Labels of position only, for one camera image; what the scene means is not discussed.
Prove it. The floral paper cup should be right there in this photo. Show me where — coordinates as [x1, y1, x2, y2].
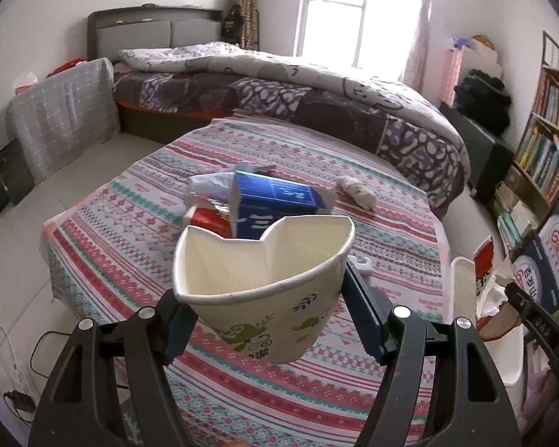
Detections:
[173, 215, 355, 364]

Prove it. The white paper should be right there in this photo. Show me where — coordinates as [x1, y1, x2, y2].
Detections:
[183, 162, 277, 206]

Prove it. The white plastic trash bin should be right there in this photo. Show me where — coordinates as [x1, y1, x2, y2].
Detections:
[450, 256, 524, 417]

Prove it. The lower Ganten water box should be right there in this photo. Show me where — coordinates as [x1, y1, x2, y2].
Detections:
[512, 237, 559, 314]

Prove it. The patterned striped tablecloth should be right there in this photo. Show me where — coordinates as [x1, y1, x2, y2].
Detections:
[45, 119, 452, 446]

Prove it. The red instant noodle cup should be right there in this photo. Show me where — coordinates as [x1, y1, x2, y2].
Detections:
[474, 235, 494, 298]

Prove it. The red snack wrapper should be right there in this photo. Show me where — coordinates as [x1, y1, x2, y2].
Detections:
[183, 205, 233, 238]

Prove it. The rolled white tissue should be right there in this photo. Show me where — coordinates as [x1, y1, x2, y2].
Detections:
[337, 175, 376, 211]

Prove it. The blue carton box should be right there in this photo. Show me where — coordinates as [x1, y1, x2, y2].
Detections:
[228, 172, 337, 239]

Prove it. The wooden bookshelf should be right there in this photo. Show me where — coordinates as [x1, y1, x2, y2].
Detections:
[493, 32, 559, 259]

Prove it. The black storage bench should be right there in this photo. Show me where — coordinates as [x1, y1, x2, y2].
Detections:
[439, 102, 514, 205]

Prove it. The bed with patterned duvet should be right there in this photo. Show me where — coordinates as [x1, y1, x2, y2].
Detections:
[113, 41, 471, 217]

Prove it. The black small bin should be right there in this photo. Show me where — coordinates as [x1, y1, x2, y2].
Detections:
[0, 138, 35, 205]

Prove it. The grey covered nightstand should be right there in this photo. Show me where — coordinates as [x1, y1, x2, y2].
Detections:
[6, 58, 121, 184]

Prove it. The pile of black clothes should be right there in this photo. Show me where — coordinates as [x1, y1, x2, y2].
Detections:
[453, 70, 512, 137]

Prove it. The sheer curtain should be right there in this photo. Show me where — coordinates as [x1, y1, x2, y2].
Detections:
[401, 0, 433, 92]

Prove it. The pink white cabinet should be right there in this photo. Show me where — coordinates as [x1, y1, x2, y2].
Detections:
[439, 41, 503, 106]

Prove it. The window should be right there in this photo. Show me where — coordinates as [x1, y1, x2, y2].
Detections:
[296, 0, 422, 80]

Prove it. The dark bed headboard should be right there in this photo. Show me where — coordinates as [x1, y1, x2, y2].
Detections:
[86, 4, 223, 63]

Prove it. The plaid hanging coat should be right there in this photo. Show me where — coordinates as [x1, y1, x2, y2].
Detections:
[234, 0, 259, 51]

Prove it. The black power cable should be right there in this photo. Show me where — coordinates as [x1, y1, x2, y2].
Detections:
[1, 329, 72, 425]

